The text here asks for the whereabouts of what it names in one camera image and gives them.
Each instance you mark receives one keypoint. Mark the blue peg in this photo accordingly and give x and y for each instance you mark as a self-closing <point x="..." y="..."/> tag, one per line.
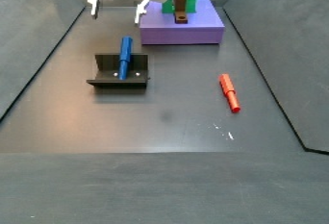
<point x="124" y="55"/>

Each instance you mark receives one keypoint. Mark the black angle fixture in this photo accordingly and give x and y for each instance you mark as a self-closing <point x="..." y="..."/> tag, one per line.
<point x="136" y="73"/>

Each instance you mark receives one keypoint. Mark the purple base block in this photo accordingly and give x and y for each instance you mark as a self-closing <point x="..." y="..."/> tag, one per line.
<point x="203" y="28"/>

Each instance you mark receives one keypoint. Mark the red peg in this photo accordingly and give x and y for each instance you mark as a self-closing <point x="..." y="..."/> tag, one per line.
<point x="229" y="92"/>

